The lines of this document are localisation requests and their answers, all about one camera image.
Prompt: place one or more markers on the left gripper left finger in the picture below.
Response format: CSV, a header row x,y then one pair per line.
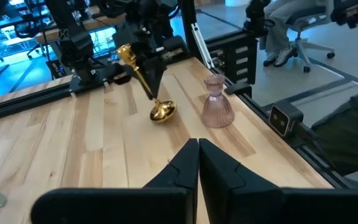
x,y
172,199

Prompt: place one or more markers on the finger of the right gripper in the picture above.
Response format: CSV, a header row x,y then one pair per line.
x,y
154,74

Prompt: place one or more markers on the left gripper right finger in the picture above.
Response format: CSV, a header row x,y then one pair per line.
x,y
228,199

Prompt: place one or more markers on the gold candlestick holder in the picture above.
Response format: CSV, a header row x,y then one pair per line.
x,y
163,112

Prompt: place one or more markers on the pink ribbed glass candle holder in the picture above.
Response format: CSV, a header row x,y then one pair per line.
x,y
217,109

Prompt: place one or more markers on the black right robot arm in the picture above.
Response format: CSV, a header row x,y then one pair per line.
x,y
76,46

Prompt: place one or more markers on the silver aluminium bar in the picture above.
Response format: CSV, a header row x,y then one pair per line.
x,y
201,46

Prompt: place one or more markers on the wooden desk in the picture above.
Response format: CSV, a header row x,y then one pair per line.
x,y
104,21

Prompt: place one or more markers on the black drawer cabinet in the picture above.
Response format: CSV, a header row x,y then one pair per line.
x,y
228,62

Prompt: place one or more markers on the black table clamp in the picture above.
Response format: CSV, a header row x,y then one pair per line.
x,y
238,88

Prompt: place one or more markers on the black lab equipment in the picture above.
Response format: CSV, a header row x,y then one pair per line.
x,y
353,12
256,15

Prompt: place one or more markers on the person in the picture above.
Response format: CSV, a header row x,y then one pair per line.
x,y
278,28
350,140

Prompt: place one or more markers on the black office chair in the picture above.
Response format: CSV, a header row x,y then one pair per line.
x,y
26,31

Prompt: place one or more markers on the grey office chair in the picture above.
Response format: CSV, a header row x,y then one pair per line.
x,y
303,18

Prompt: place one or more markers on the black table-level camera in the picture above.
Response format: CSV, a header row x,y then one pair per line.
x,y
286,119

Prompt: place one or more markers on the black aluminium table frame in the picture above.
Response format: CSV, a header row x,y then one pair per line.
x,y
26,99

